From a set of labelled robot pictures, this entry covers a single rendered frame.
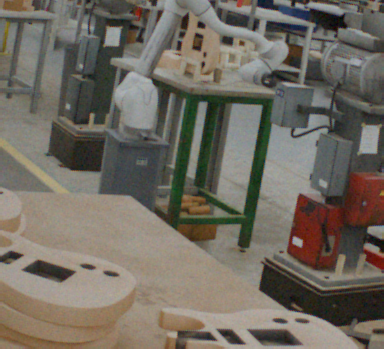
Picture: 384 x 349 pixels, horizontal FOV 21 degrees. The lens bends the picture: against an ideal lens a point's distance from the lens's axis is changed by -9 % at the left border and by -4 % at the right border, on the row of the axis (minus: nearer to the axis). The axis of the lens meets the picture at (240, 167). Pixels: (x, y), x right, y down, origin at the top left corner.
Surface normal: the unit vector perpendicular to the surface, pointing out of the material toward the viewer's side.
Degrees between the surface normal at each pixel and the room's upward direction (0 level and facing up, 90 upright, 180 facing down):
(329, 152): 90
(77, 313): 90
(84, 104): 90
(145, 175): 90
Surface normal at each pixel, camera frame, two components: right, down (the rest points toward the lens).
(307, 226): -0.82, -0.02
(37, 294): 0.17, -0.96
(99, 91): 0.50, 0.28
